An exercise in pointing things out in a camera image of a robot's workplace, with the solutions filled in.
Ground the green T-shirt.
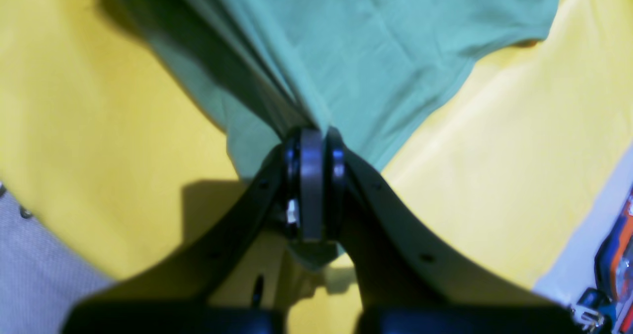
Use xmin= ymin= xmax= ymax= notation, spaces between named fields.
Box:
xmin=115 ymin=0 xmax=560 ymax=181

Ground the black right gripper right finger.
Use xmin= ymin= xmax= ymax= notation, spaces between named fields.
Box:
xmin=325 ymin=128 xmax=581 ymax=334

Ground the yellow table cloth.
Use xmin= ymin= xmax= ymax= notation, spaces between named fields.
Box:
xmin=1 ymin=0 xmax=632 ymax=334

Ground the blue orange clamp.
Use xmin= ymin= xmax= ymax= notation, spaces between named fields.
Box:
xmin=570 ymin=192 xmax=633 ymax=334

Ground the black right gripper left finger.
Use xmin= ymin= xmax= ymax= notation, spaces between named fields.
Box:
xmin=62 ymin=142 xmax=299 ymax=334

